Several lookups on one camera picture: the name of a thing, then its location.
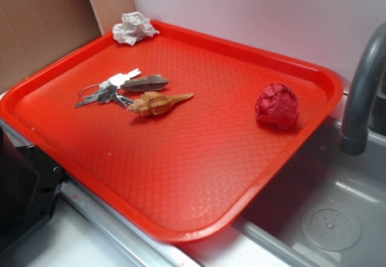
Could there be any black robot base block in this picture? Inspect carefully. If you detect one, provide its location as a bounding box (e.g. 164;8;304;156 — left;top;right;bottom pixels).
1;130;64;254

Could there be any red plastic tray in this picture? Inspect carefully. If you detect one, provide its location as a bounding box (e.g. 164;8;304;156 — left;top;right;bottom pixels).
1;21;343;243

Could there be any striped brown conch seashell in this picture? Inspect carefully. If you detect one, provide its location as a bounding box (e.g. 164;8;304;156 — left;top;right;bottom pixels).
128;91;194;117

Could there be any crumpled red paper ball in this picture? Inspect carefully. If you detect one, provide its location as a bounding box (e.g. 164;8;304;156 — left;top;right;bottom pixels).
255;84;300;129

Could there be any silver key bunch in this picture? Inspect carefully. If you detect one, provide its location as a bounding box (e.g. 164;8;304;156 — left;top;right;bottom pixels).
74;68;141;108

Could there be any crumpled white paper tissue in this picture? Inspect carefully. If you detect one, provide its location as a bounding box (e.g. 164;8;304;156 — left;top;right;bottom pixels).
112;11;160;46

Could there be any grey curved faucet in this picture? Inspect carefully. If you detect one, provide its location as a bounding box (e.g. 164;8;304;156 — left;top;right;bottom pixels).
339;24;385;155

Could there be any grey plastic sink basin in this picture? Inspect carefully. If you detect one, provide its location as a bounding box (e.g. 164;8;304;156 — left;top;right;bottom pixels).
182;106;385;266

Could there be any round grey sink drain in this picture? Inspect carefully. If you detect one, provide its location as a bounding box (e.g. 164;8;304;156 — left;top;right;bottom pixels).
300;203;362;251

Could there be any brown cardboard panel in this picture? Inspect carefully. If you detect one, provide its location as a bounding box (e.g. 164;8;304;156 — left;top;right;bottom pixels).
1;0;101;92

